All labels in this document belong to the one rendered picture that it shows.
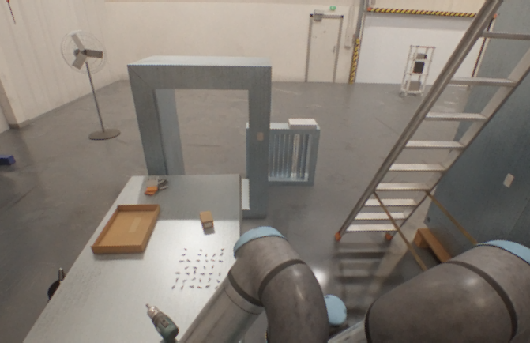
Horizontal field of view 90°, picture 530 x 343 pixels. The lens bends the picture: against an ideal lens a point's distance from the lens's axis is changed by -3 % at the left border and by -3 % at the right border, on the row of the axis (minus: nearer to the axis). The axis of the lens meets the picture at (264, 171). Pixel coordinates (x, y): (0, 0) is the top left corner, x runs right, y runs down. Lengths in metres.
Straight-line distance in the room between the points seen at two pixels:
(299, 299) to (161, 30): 10.39
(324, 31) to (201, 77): 8.23
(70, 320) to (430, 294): 1.55
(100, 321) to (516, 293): 1.54
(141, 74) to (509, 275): 2.52
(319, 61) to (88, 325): 9.86
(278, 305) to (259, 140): 2.16
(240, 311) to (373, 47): 10.78
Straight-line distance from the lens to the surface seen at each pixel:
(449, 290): 0.43
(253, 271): 0.58
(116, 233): 2.08
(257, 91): 2.45
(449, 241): 2.92
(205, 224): 1.92
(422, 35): 11.82
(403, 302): 0.44
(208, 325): 0.67
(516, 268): 0.50
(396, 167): 2.04
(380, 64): 11.31
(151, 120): 2.69
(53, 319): 1.76
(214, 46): 10.32
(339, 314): 0.96
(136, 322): 1.57
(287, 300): 0.53
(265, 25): 10.19
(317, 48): 10.41
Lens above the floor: 1.89
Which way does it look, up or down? 29 degrees down
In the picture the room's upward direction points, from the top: 1 degrees clockwise
